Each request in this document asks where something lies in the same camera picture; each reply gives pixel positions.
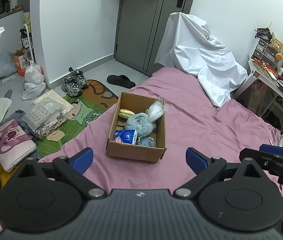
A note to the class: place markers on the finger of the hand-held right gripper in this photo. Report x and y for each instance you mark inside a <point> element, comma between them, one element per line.
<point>274,150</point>
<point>269,161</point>

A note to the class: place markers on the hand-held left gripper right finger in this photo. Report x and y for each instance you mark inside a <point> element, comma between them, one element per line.
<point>195,158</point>

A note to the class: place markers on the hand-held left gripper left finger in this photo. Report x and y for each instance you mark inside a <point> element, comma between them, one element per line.
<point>82,158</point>

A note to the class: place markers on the blue tissue pack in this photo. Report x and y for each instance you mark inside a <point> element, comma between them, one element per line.
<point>126,137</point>

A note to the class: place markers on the brown cardboard box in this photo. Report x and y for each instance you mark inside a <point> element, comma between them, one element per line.
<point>131,153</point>

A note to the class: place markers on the round blue-grey fabric pad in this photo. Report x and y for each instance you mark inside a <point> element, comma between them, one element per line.
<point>146,142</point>

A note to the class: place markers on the clear plastic bag white filling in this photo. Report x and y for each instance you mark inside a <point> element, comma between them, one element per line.
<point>155,111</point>

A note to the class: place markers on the burger plush toy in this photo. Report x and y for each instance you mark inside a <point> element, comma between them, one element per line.
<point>126,113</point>

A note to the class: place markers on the fluffy blue-grey plush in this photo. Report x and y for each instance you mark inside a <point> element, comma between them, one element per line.
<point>139,126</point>

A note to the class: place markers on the patterned fabric package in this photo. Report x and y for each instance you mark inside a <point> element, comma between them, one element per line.
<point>51,128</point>

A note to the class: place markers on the pink bed sheet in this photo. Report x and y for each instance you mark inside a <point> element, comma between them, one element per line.
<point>194,115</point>

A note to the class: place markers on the green brown cartoon floor mat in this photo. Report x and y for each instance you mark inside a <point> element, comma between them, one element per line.
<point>86,110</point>

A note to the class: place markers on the grey packaged clothing bag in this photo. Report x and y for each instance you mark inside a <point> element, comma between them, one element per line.
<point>42,113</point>

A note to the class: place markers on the cream floral fabric package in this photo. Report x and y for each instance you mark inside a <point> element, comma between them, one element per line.
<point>54,97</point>

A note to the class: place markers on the white desk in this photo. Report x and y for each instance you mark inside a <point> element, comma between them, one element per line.
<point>264,78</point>

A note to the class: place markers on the grey sneaker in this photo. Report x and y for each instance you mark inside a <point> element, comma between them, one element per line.
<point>70,87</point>
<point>80,77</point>

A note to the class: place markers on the pink cartoon cushion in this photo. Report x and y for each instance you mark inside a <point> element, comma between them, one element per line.
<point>11,145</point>

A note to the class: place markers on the fuzzy grey-blue rug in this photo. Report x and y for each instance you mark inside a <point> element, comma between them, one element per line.
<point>16,116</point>

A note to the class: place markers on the black slipper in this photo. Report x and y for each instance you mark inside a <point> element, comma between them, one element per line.
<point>120,80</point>

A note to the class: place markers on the white knotted plastic bag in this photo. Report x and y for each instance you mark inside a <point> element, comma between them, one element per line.
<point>32,82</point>

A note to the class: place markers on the white cloth cover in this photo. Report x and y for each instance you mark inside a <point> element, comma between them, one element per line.
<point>201,62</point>

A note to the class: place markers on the grey drawer organizer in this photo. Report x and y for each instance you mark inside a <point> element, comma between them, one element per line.
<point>264,51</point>

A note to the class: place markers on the wicker basket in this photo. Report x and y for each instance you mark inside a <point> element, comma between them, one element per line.
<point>277,45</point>

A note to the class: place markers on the orange cardboard carton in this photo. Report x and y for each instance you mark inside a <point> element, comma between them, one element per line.
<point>21,62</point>

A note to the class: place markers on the grey plastic bag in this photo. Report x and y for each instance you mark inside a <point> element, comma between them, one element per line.
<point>4,66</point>

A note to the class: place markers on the dark bottle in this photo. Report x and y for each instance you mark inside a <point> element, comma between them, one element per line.
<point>24,38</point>

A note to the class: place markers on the grey door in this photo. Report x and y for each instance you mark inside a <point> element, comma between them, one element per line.
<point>144,30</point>

